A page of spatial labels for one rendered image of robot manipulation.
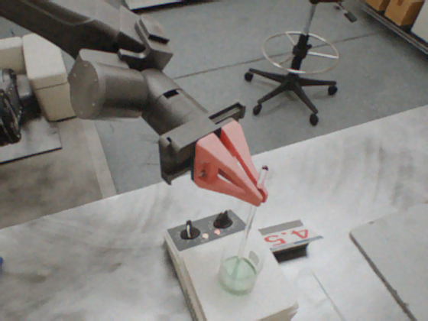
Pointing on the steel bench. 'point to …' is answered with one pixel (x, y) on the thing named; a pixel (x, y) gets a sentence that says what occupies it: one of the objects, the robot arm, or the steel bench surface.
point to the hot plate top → (272, 293)
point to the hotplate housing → (192, 287)
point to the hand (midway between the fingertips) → (257, 195)
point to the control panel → (205, 225)
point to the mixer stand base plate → (400, 255)
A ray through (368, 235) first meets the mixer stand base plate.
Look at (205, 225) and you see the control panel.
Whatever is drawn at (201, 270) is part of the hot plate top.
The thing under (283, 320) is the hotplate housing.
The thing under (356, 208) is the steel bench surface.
